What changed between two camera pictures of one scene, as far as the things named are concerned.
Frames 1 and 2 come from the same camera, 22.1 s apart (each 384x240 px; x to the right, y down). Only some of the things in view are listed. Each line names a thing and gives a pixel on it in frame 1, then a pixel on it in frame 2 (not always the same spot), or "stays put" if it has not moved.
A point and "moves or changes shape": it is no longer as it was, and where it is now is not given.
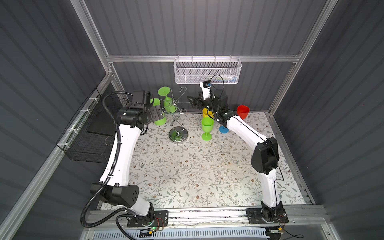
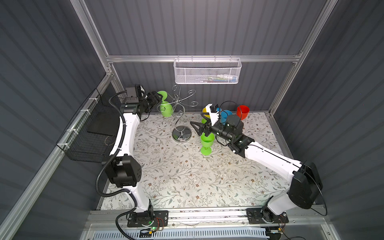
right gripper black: x=200 y=100 to x=202 y=127
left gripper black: x=155 y=113 to x=153 y=99
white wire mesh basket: x=217 y=70 stays put
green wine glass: x=156 y=102 to x=206 y=143
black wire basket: x=91 y=136 stays put
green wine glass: x=169 y=104 moves or changes shape
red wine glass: x=243 y=111 stays put
